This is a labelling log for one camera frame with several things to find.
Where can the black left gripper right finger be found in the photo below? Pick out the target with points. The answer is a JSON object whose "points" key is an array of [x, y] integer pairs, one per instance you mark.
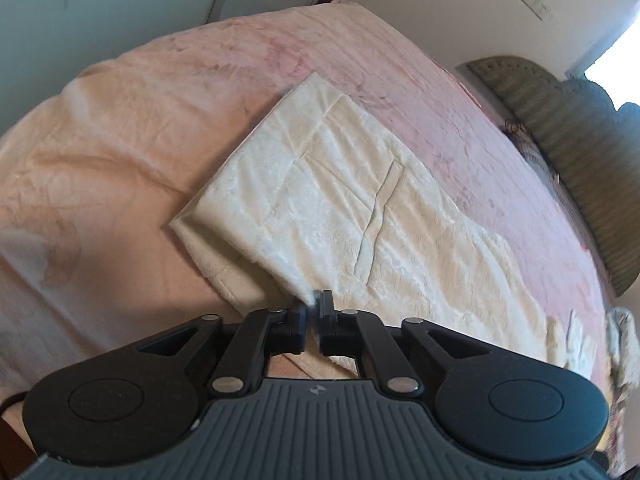
{"points": [[337, 332]]}

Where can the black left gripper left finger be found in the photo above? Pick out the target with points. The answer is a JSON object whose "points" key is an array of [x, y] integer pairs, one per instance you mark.
{"points": [[287, 332]]}

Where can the cream white pants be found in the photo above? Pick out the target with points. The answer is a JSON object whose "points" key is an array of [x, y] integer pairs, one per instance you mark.
{"points": [[321, 195]]}

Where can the pink plush bed blanket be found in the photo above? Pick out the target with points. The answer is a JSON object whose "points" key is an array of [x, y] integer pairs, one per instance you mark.
{"points": [[91, 178]]}

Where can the floral crumpled quilt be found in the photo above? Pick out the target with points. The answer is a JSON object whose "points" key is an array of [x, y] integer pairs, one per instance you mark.
{"points": [[623, 354]]}

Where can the olive green padded headboard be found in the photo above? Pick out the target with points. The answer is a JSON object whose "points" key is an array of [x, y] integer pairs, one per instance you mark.
{"points": [[591, 144]]}

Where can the bright window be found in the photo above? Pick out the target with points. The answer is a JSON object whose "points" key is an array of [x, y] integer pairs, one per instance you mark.
{"points": [[614, 66]]}

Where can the white wardrobe door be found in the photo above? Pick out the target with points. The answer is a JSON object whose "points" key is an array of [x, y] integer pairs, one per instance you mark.
{"points": [[47, 43]]}

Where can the white wall switch plate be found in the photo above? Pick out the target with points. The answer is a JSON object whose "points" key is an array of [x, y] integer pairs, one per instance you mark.
{"points": [[539, 9]]}

